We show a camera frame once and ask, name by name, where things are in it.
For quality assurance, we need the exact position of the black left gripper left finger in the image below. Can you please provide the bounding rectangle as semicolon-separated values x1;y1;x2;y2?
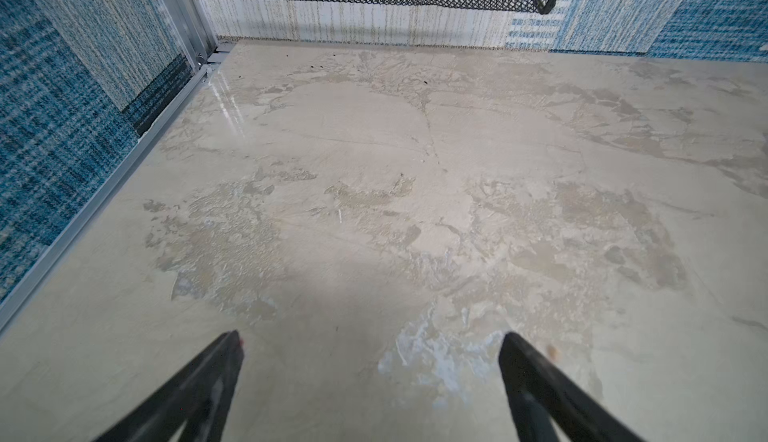
98;330;244;441

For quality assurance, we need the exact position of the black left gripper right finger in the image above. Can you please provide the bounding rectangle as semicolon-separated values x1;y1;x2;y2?
498;332;640;441

